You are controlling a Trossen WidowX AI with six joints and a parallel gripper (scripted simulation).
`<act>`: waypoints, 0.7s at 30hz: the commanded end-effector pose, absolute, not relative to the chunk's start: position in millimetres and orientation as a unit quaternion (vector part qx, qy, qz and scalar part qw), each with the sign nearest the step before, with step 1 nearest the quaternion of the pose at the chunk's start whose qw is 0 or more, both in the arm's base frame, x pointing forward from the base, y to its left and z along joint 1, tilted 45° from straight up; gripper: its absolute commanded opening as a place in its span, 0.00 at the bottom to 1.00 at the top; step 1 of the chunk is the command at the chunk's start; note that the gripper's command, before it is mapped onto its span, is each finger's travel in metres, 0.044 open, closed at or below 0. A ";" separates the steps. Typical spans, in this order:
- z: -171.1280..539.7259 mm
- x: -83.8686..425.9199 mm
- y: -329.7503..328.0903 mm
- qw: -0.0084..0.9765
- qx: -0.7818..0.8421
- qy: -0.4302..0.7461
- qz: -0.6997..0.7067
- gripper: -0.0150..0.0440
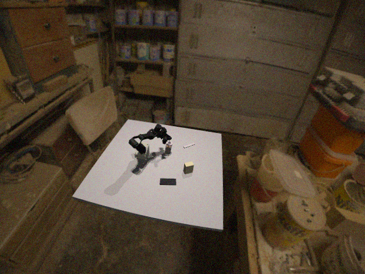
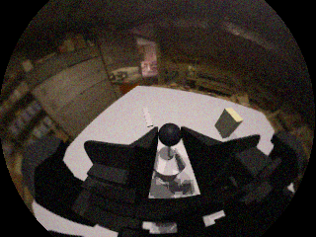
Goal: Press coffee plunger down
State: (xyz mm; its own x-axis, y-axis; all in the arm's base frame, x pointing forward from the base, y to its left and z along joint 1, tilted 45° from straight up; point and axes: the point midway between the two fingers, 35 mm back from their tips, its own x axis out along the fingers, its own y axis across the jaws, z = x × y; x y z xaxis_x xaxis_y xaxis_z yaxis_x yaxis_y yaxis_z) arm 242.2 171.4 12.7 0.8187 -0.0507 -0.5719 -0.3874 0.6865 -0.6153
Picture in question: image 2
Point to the french press coffee maker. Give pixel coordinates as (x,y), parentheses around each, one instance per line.
(171,157)

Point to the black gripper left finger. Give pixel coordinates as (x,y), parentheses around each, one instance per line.
(137,157)

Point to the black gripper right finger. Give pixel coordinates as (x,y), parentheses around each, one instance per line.
(210,157)

